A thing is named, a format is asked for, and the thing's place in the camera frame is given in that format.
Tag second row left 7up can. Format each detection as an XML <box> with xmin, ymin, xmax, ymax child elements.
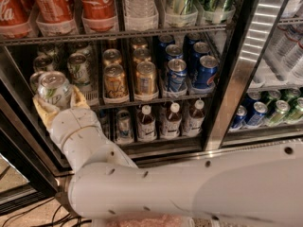
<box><xmin>33</xmin><ymin>55</ymin><xmax>57</xmax><ymax>72</ymax></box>

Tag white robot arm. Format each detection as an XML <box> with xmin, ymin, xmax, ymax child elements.
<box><xmin>33</xmin><ymin>88</ymin><xmax>303</xmax><ymax>227</ymax></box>

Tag blue can behind glass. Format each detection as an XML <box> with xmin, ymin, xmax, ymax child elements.
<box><xmin>245</xmin><ymin>101</ymin><xmax>268</xmax><ymax>127</ymax></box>
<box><xmin>231</xmin><ymin>105</ymin><xmax>247</xmax><ymax>130</ymax></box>

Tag tea bottle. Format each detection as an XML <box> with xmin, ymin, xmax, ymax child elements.
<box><xmin>137</xmin><ymin>105</ymin><xmax>156</xmax><ymax>142</ymax></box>
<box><xmin>183</xmin><ymin>99</ymin><xmax>205</xmax><ymax>136</ymax></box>
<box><xmin>161</xmin><ymin>102</ymin><xmax>182</xmax><ymax>138</ymax></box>

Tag second row left Pepsi can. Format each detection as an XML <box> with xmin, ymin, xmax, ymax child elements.
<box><xmin>165</xmin><ymin>44</ymin><xmax>183</xmax><ymax>61</ymax></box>

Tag second row gold can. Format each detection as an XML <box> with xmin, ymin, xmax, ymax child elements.
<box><xmin>133</xmin><ymin>47</ymin><xmax>152</xmax><ymax>67</ymax></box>
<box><xmin>102</xmin><ymin>48</ymin><xmax>122</xmax><ymax>67</ymax></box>

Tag left tea bottle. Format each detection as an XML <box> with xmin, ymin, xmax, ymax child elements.
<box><xmin>137</xmin><ymin>105</ymin><xmax>156</xmax><ymax>142</ymax></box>

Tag second row right 7up can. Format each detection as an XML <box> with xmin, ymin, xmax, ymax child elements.
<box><xmin>67</xmin><ymin>53</ymin><xmax>92</xmax><ymax>92</ymax></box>

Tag second row right gold can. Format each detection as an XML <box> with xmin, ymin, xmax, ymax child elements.
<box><xmin>133</xmin><ymin>47</ymin><xmax>152</xmax><ymax>67</ymax></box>

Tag right tea bottle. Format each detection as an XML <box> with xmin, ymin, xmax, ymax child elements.
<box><xmin>183</xmin><ymin>99</ymin><xmax>205</xmax><ymax>136</ymax></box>

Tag stainless steel fridge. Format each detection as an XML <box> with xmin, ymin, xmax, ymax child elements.
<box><xmin>0</xmin><ymin>0</ymin><xmax>303</xmax><ymax>218</ymax></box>

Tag green can behind glass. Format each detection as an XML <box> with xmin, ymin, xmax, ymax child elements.
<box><xmin>266</xmin><ymin>100</ymin><xmax>290</xmax><ymax>126</ymax></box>

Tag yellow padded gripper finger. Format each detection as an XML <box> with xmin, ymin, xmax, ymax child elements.
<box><xmin>70</xmin><ymin>85</ymin><xmax>90</xmax><ymax>109</ymax></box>
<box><xmin>32</xmin><ymin>96</ymin><xmax>60</xmax><ymax>131</ymax></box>

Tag middle tea bottle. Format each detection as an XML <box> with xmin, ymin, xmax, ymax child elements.
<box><xmin>161</xmin><ymin>102</ymin><xmax>182</xmax><ymax>138</ymax></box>

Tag left Coca-Cola can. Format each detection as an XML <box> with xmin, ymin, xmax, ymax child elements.
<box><xmin>0</xmin><ymin>0</ymin><xmax>28</xmax><ymax>39</ymax></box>

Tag front left gold can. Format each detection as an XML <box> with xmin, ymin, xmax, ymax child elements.
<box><xmin>103</xmin><ymin>63</ymin><xmax>129</xmax><ymax>104</ymax></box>

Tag front left Pepsi can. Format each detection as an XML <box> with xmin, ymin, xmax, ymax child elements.
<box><xmin>165</xmin><ymin>59</ymin><xmax>187</xmax><ymax>93</ymax></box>

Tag black floor cables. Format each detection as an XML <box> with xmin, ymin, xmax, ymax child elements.
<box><xmin>1</xmin><ymin>196</ymin><xmax>93</xmax><ymax>227</ymax></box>

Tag coca-cola can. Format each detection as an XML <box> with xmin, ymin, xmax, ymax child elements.
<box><xmin>35</xmin><ymin>0</ymin><xmax>77</xmax><ymax>37</ymax></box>
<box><xmin>0</xmin><ymin>0</ymin><xmax>28</xmax><ymax>39</ymax></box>
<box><xmin>81</xmin><ymin>0</ymin><xmax>116</xmax><ymax>32</ymax></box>

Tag middle Coca-Cola can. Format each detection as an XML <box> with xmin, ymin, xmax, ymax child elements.
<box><xmin>35</xmin><ymin>0</ymin><xmax>77</xmax><ymax>37</ymax></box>

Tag right Coca-Cola can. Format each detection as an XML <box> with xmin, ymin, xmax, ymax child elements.
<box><xmin>81</xmin><ymin>0</ymin><xmax>116</xmax><ymax>32</ymax></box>

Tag left clear plastic bin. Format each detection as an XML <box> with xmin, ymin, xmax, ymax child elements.
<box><xmin>91</xmin><ymin>215</ymin><xmax>195</xmax><ymax>227</ymax></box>

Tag second row left gold can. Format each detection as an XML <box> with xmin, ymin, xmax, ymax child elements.
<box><xmin>102</xmin><ymin>48</ymin><xmax>122</xmax><ymax>67</ymax></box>

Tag bottom right silver blue can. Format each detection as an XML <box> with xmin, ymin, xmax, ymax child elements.
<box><xmin>116</xmin><ymin>110</ymin><xmax>134</xmax><ymax>145</ymax></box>

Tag front right Pepsi can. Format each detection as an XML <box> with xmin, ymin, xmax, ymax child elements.
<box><xmin>192</xmin><ymin>56</ymin><xmax>218</xmax><ymax>89</ymax></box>

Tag clear water bottle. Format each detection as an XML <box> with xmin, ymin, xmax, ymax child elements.
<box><xmin>124</xmin><ymin>0</ymin><xmax>156</xmax><ymax>31</ymax></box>

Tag front right gold can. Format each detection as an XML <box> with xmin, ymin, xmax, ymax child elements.
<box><xmin>134</xmin><ymin>61</ymin><xmax>158</xmax><ymax>101</ymax></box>

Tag second row right Pepsi can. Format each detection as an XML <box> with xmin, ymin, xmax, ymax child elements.
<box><xmin>189</xmin><ymin>42</ymin><xmax>210</xmax><ymax>78</ymax></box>

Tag second row pepsi can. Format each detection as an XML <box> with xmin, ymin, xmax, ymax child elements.
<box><xmin>165</xmin><ymin>44</ymin><xmax>183</xmax><ymax>61</ymax></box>
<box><xmin>189</xmin><ymin>42</ymin><xmax>210</xmax><ymax>78</ymax></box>

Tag second row 7up can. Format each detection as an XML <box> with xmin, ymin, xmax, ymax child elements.
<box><xmin>33</xmin><ymin>55</ymin><xmax>57</xmax><ymax>72</ymax></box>
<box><xmin>67</xmin><ymin>53</ymin><xmax>92</xmax><ymax>92</ymax></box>

